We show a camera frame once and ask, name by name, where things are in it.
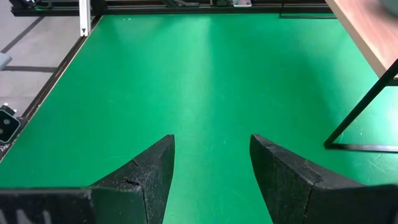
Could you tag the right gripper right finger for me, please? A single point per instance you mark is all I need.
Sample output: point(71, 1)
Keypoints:
point(289, 186)

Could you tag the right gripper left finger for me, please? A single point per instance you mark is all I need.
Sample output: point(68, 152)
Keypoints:
point(136, 186)

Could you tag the grey floor object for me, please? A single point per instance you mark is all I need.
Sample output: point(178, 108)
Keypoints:
point(3, 60)

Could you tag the black table-level camera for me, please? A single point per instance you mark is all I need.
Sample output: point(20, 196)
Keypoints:
point(7, 126)

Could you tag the wooden shelf black frame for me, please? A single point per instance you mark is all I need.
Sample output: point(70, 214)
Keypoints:
point(373, 37)

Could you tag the white aluminium post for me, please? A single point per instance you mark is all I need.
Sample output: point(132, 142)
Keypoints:
point(84, 17)

